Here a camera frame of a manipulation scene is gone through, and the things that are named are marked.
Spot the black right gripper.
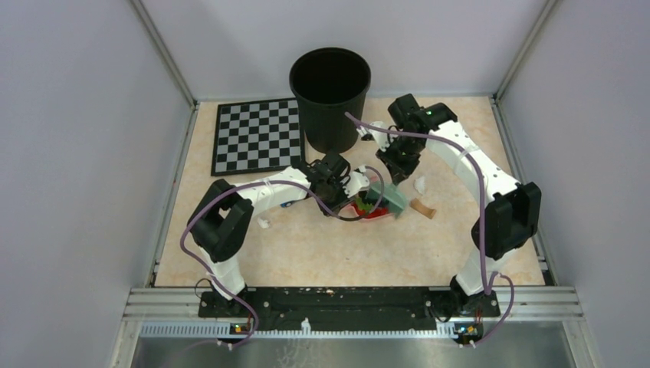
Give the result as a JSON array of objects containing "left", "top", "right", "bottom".
[{"left": 376, "top": 135, "right": 423, "bottom": 186}]

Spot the pink dustpan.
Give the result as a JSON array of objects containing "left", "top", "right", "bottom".
[{"left": 341, "top": 200, "right": 393, "bottom": 221}]

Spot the teal hand brush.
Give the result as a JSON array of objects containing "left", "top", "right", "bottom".
[{"left": 365, "top": 180, "right": 409, "bottom": 219}]

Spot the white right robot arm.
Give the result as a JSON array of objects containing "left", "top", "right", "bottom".
[{"left": 372, "top": 94, "right": 542, "bottom": 316}]

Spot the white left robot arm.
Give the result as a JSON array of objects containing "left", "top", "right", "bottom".
[{"left": 183, "top": 153, "right": 370, "bottom": 317}]

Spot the wooden block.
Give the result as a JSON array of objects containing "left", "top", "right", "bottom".
[{"left": 409, "top": 198, "right": 437, "bottom": 219}]

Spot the small white paper scrap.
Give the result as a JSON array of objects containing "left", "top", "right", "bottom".
[{"left": 257, "top": 217, "right": 271, "bottom": 229}]

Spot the black white chessboard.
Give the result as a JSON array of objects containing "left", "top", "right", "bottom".
[{"left": 211, "top": 98, "right": 305, "bottom": 177}]

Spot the black trash bin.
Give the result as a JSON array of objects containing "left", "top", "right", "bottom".
[{"left": 289, "top": 47, "right": 371, "bottom": 153}]

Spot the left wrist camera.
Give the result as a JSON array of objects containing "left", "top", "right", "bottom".
[{"left": 343, "top": 166, "right": 370, "bottom": 198}]

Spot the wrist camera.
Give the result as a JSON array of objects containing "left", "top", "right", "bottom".
[
  {"left": 343, "top": 166, "right": 370, "bottom": 198},
  {"left": 356, "top": 123, "right": 377, "bottom": 141}
]

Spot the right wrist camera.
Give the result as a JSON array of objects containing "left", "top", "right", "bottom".
[{"left": 356, "top": 123, "right": 377, "bottom": 141}]

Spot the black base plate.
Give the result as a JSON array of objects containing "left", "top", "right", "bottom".
[{"left": 198, "top": 287, "right": 501, "bottom": 332}]

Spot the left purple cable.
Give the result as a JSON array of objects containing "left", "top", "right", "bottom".
[{"left": 180, "top": 165, "right": 387, "bottom": 351}]

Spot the purple cable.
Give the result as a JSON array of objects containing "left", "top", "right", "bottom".
[
  {"left": 180, "top": 165, "right": 387, "bottom": 351},
  {"left": 344, "top": 111, "right": 516, "bottom": 349}
]

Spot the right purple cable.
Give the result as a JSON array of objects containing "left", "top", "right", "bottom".
[{"left": 344, "top": 111, "right": 516, "bottom": 349}]

